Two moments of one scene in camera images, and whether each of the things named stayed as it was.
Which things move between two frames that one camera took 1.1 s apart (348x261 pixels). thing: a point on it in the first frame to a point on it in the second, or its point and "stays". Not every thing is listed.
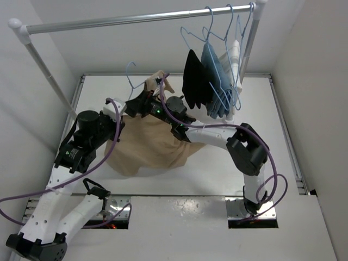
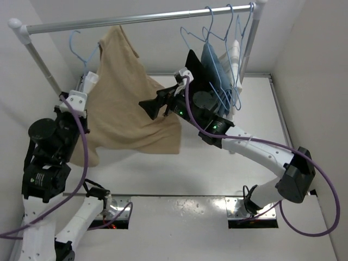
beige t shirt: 147,142 to 115,121
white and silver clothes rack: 25,31 stays
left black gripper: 103,117 to 61,114
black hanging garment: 196,86 stays
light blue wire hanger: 128,80 to 85,61
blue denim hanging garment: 220,83 stays
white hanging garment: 231,63 stays
